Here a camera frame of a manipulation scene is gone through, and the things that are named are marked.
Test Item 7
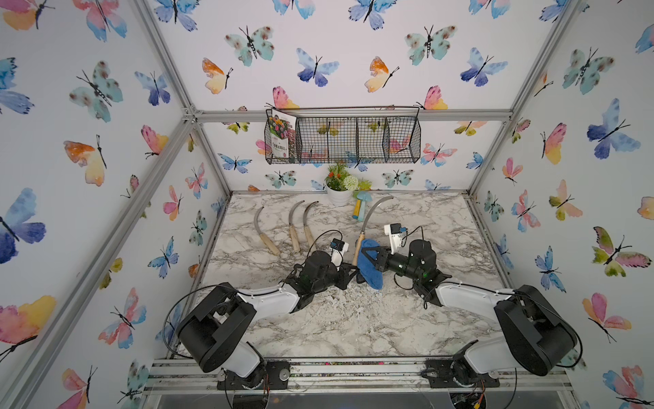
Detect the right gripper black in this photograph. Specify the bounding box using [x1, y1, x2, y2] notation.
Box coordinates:
[362, 245, 423, 286]

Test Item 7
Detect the blue microfiber rag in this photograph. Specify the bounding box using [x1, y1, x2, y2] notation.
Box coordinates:
[358, 239, 383, 291]

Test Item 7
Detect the sickle wooden handle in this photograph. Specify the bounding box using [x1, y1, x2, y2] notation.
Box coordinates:
[254, 205, 282, 257]
[353, 195, 394, 267]
[288, 200, 304, 253]
[302, 200, 318, 247]

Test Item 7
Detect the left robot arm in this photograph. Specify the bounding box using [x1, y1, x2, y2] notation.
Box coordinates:
[175, 251, 359, 383]

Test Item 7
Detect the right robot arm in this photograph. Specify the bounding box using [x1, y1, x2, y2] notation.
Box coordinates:
[357, 240, 581, 377]

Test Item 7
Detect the teal garden trowel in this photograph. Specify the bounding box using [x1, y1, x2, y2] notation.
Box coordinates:
[357, 190, 372, 222]

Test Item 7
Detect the white pot with plant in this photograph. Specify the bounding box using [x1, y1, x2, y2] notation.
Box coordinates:
[325, 162, 372, 207]

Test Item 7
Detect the seed packet in basket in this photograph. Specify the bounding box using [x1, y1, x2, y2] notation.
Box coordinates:
[267, 109, 296, 160]

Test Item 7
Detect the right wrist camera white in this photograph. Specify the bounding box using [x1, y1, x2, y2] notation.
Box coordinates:
[384, 223, 408, 255]

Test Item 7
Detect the yellow handled garden tool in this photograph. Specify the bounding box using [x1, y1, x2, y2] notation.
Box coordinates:
[352, 199, 362, 219]

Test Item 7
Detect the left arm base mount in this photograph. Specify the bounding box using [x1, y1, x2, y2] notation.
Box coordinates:
[217, 343, 291, 390]

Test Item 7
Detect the black wire wall basket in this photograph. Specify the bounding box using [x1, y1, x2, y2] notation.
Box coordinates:
[264, 106, 422, 165]

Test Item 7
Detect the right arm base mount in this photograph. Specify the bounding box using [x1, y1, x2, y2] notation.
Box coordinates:
[420, 340, 500, 389]

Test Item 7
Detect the aluminium front rail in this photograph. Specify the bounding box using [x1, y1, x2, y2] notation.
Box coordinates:
[145, 356, 572, 395]

